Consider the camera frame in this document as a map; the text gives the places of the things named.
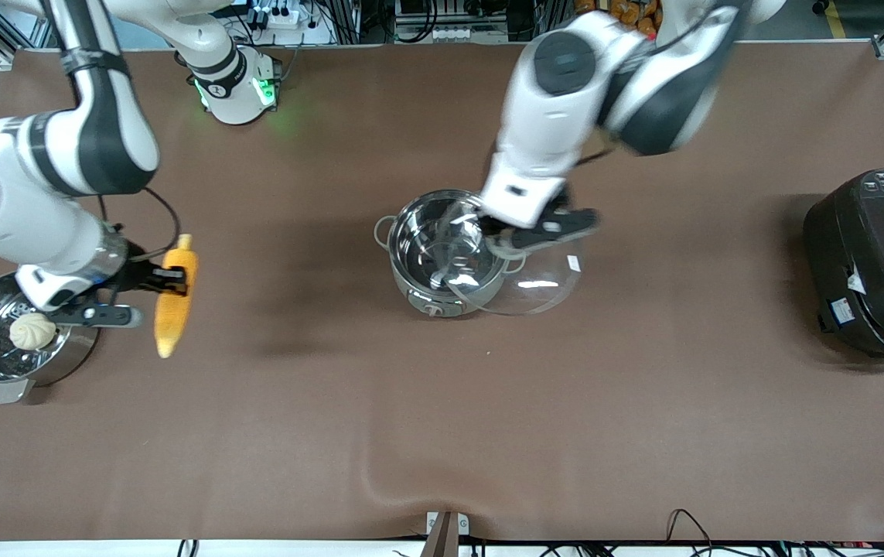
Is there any yellow corn cob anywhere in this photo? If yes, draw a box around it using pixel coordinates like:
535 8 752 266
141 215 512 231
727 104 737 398
154 234 200 359

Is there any round glass pot lid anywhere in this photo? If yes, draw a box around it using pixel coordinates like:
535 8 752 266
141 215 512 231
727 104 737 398
432 197 584 317

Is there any grey electric cooking pot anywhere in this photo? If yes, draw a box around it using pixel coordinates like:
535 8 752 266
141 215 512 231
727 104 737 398
374 190 527 319

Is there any white steamed bun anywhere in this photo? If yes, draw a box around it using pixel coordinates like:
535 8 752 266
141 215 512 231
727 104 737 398
9 313 57 350

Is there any brown table mat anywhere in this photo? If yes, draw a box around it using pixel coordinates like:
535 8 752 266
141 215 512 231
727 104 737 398
0 43 884 542

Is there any bag of orange snacks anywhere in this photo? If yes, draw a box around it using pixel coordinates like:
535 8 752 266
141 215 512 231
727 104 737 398
575 0 663 38

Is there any white power strip with plugs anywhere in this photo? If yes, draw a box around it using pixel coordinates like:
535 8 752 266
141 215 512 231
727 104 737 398
250 2 302 29

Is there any black rice cooker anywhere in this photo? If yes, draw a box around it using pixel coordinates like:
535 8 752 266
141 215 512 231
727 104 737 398
803 168 884 367

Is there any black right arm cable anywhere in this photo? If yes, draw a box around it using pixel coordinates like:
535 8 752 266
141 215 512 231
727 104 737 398
97 186 182 262

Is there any grey metal table bracket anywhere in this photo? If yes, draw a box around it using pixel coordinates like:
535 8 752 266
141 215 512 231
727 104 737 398
425 511 470 557

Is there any looped black floor cable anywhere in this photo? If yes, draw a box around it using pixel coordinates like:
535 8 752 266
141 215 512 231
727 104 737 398
664 507 715 547

